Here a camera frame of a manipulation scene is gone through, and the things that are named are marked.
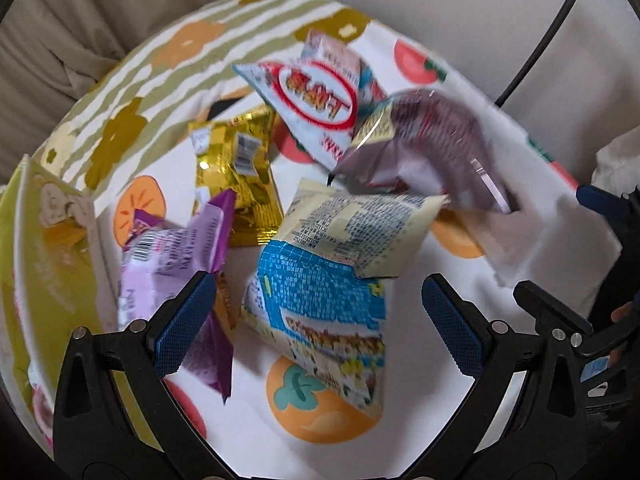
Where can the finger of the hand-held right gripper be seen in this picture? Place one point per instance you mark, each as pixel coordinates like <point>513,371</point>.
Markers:
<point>592,196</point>
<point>555,310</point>

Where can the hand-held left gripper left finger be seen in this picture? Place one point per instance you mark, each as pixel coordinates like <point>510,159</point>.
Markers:
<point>185,320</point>

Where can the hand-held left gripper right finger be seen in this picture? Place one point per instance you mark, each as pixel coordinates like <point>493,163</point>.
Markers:
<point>452,325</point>

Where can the purple snack packet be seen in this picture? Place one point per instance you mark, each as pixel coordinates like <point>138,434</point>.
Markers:
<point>165,260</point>

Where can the blue and cream snack packet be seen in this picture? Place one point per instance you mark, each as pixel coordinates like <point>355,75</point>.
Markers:
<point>325,290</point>

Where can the yellow-green snack bag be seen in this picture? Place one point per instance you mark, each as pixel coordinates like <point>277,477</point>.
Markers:
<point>55,270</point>

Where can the pink snack packet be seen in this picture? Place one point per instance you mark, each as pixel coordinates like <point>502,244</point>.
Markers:
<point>39,407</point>

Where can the cream clothing pile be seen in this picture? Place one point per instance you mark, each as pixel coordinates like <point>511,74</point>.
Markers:
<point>620,162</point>

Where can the white persimmon print cloth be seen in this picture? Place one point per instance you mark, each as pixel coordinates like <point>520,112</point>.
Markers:
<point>525,240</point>

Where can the gold snack packet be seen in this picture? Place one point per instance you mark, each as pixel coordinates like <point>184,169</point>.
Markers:
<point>235,180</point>

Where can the maroon snack packet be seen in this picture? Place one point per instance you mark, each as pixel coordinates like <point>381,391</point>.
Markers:
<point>430,150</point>

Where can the floral striped blanket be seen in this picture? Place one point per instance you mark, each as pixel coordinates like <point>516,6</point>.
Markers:
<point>165,70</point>

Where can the white red-circle snack packet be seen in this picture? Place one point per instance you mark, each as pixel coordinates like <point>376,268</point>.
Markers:
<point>315,100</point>

